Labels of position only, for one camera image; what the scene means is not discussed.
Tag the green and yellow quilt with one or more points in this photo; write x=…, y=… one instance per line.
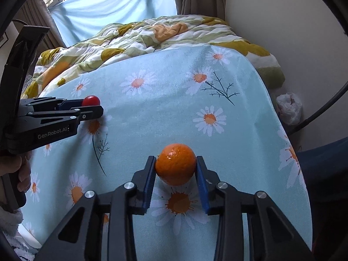
x=141, y=35

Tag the person's left hand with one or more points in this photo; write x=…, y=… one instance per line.
x=25, y=174

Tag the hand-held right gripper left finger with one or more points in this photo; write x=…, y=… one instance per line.
x=151, y=186

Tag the white plastic bag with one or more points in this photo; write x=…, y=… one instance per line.
x=289, y=108

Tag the light blue daisy tablecloth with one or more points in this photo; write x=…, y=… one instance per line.
x=168, y=108

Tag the light blue curtain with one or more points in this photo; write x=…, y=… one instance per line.
x=114, y=5

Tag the dark blue cloth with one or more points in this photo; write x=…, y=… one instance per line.
x=326, y=190

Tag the medium orange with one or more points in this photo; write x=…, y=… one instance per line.
x=175, y=164

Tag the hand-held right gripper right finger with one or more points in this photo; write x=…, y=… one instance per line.
x=202, y=189

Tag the red cherry tomato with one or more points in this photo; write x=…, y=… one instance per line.
x=91, y=100

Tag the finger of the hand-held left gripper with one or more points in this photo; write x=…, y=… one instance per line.
x=72, y=102
x=87, y=114

